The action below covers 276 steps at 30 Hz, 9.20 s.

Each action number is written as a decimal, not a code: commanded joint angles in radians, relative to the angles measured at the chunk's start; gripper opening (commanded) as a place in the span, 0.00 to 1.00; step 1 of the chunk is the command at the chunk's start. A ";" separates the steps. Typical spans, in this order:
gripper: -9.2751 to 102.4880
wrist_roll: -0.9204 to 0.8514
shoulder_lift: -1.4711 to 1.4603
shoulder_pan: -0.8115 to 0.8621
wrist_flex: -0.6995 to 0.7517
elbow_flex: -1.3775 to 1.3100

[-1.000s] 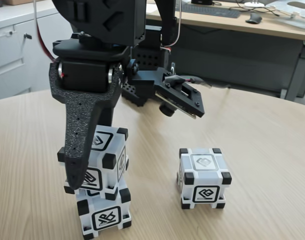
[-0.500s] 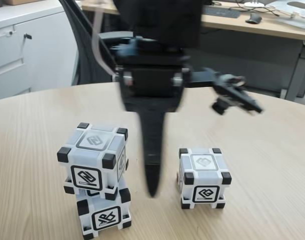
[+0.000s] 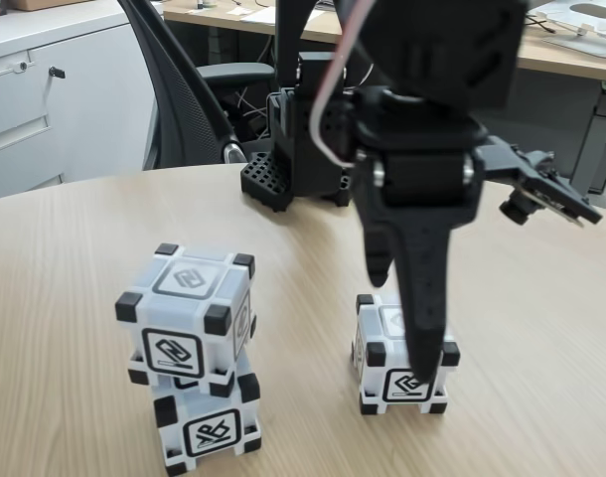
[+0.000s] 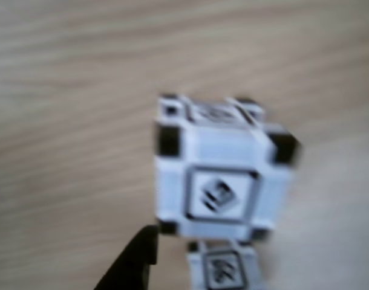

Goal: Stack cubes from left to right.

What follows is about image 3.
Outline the white cube angular symbol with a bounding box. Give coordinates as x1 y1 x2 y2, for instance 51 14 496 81
351 292 462 416

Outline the white cube zigzag symbol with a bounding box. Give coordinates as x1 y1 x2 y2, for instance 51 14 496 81
113 241 258 398

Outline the wooden office desk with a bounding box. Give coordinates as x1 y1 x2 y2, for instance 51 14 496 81
161 0 606 200

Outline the black office chair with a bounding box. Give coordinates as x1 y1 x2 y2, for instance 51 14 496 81
118 0 277 173

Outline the grey laptop stand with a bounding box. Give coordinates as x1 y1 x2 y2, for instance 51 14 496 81
524 0 606 59

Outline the white paper sheet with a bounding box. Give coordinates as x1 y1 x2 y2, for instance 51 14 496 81
240 4 277 26

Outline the white cube crossed symbol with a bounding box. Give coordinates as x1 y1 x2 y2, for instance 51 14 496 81
151 370 263 473

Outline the white filing cabinet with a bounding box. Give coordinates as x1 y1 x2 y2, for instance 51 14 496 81
0 7 158 200

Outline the brown cardboard box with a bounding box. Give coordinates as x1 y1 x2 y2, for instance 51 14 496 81
7 0 93 12

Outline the black gripper camera board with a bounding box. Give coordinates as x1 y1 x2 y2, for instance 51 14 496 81
481 136 605 229

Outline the red white servo cable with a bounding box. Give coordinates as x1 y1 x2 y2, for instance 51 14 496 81
310 0 374 168

